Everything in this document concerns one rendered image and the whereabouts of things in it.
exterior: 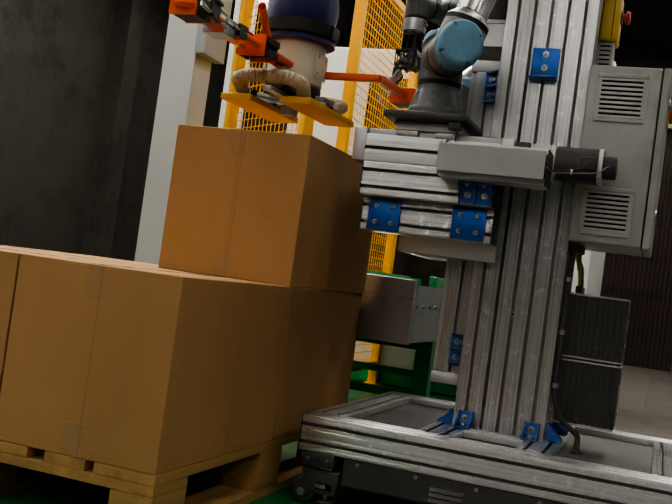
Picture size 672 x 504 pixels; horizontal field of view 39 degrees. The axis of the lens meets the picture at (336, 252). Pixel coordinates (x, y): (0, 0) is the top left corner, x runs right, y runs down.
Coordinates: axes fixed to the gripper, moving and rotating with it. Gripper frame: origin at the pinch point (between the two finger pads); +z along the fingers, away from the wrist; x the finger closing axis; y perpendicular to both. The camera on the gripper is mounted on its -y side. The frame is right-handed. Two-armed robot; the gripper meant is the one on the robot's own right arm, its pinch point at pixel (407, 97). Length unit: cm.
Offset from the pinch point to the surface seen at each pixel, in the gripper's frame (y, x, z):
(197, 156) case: 61, -37, 32
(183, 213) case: 61, -39, 48
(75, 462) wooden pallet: 121, -20, 105
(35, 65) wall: -498, -573, -115
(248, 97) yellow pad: 47, -32, 12
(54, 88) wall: -534, -574, -99
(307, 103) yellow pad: 47, -13, 13
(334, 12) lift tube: 30.8, -15.7, -17.6
